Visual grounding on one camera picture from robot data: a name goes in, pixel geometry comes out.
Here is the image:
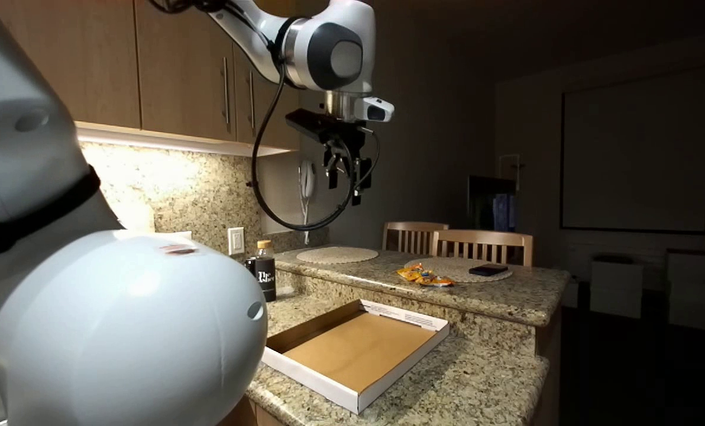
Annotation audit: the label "wooden upper cabinets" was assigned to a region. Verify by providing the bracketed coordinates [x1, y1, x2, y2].
[0, 0, 323, 161]

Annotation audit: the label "white square stool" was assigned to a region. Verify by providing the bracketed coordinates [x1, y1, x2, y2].
[587, 253, 646, 318]

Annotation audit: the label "dark glass bottle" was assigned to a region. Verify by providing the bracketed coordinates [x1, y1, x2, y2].
[254, 236, 278, 303]

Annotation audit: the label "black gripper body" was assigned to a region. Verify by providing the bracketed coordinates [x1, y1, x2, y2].
[322, 123, 371, 173]

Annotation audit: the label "wall projection screen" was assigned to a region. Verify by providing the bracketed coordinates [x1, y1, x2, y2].
[558, 64, 705, 236]

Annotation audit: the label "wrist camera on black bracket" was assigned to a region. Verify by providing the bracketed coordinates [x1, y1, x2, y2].
[287, 95, 398, 144]

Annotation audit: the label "white wall outlet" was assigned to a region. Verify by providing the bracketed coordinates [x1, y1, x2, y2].
[225, 224, 248, 258]

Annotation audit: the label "flat cardboard box white rim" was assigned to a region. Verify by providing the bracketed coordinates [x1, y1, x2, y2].
[261, 295, 453, 417]

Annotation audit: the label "black phone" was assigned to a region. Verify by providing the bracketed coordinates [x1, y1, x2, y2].
[465, 263, 511, 278]

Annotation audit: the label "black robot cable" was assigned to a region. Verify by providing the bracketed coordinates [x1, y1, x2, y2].
[248, 14, 371, 233]

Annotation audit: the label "orange cartoon snack packet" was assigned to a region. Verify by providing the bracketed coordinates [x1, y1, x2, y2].
[418, 267, 458, 291]
[394, 263, 433, 285]

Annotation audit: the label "wooden slat-back chair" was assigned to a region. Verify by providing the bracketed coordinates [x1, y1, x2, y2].
[427, 226, 537, 270]
[381, 219, 451, 254]

